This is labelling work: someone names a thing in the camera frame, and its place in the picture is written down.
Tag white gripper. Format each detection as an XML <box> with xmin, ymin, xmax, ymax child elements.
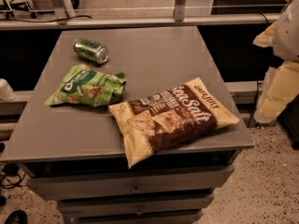
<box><xmin>253</xmin><ymin>0</ymin><xmax>299</xmax><ymax>123</ymax></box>

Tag green rice chip bag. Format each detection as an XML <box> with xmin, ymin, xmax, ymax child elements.
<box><xmin>45</xmin><ymin>64</ymin><xmax>126</xmax><ymax>107</ymax></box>

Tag brown sea salt chip bag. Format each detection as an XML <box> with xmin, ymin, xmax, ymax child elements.
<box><xmin>108</xmin><ymin>77</ymin><xmax>239</xmax><ymax>167</ymax></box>

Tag green soda can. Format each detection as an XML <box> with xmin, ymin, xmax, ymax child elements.
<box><xmin>73</xmin><ymin>38</ymin><xmax>108</xmax><ymax>64</ymax></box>

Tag grey drawer cabinet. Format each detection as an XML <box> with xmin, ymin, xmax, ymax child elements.
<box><xmin>1</xmin><ymin>26</ymin><xmax>253</xmax><ymax>224</ymax></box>

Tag wheeled cart base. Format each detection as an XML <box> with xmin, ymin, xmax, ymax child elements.
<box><xmin>0</xmin><ymin>0</ymin><xmax>80</xmax><ymax>20</ymax></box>

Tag white cup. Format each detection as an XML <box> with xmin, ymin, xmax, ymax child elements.
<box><xmin>0</xmin><ymin>78</ymin><xmax>16</xmax><ymax>102</ymax></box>

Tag black shoe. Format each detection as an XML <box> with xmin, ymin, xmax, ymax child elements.
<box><xmin>4</xmin><ymin>210</ymin><xmax>28</xmax><ymax>224</ymax></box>

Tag metal railing frame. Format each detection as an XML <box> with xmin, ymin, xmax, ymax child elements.
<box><xmin>1</xmin><ymin>0</ymin><xmax>291</xmax><ymax>30</ymax></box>

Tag black floor cables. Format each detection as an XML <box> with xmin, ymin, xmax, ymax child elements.
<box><xmin>0</xmin><ymin>163</ymin><xmax>26</xmax><ymax>189</ymax></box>

